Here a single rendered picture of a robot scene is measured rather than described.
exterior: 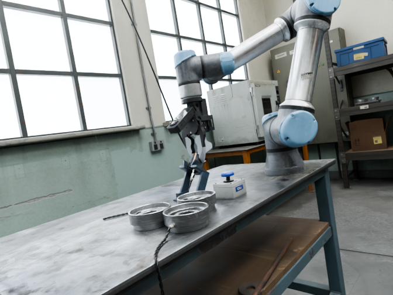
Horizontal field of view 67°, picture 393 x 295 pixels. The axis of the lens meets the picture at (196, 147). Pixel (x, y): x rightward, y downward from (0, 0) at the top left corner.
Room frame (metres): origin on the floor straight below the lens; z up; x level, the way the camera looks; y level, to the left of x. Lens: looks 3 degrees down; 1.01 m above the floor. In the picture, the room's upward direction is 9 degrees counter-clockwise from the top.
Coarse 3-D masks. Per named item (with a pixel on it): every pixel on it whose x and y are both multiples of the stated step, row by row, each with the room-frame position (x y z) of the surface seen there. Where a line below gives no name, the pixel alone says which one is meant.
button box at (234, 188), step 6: (222, 180) 0.91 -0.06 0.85; (228, 180) 0.88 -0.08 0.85; (234, 180) 0.88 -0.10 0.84; (240, 180) 0.87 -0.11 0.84; (216, 186) 0.87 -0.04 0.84; (222, 186) 0.86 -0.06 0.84; (228, 186) 0.84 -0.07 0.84; (234, 186) 0.84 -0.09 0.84; (240, 186) 0.86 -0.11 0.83; (216, 192) 0.87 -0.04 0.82; (222, 192) 0.86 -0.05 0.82; (228, 192) 0.84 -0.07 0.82; (234, 192) 0.84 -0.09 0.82; (240, 192) 0.86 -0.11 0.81; (246, 192) 0.88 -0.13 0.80; (216, 198) 0.88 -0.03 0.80; (222, 198) 0.86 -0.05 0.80; (228, 198) 0.85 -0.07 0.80; (234, 198) 0.83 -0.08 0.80
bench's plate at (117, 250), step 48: (144, 192) 1.19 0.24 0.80; (288, 192) 0.89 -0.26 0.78; (0, 240) 0.81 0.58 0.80; (48, 240) 0.73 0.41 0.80; (96, 240) 0.67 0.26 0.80; (144, 240) 0.61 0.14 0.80; (192, 240) 0.57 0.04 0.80; (0, 288) 0.49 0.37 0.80; (48, 288) 0.46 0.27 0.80; (96, 288) 0.44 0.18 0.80
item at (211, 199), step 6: (192, 192) 0.83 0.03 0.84; (198, 192) 0.83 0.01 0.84; (204, 192) 0.83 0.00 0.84; (210, 192) 0.81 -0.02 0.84; (180, 198) 0.80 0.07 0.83; (186, 198) 0.82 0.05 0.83; (192, 198) 0.80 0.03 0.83; (198, 198) 0.80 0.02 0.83; (204, 198) 0.74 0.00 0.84; (210, 198) 0.75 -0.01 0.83; (210, 204) 0.74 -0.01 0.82; (210, 210) 0.75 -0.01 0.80
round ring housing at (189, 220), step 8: (168, 208) 0.69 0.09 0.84; (176, 208) 0.70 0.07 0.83; (184, 208) 0.71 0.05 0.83; (208, 208) 0.65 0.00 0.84; (168, 216) 0.62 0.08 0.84; (176, 216) 0.61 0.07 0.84; (184, 216) 0.61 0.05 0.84; (192, 216) 0.61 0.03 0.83; (200, 216) 0.62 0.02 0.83; (208, 216) 0.64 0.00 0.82; (168, 224) 0.63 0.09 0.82; (176, 224) 0.61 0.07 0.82; (184, 224) 0.61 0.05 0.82; (192, 224) 0.61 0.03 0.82; (200, 224) 0.63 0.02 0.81; (176, 232) 0.62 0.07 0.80; (184, 232) 0.62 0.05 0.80
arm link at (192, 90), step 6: (186, 84) 0.95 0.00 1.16; (192, 84) 0.95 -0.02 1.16; (198, 84) 0.96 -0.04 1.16; (180, 90) 0.96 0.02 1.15; (186, 90) 0.95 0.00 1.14; (192, 90) 0.95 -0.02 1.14; (198, 90) 0.96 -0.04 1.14; (180, 96) 0.97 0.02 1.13; (186, 96) 0.95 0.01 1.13; (192, 96) 0.95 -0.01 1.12; (198, 96) 0.96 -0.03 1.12
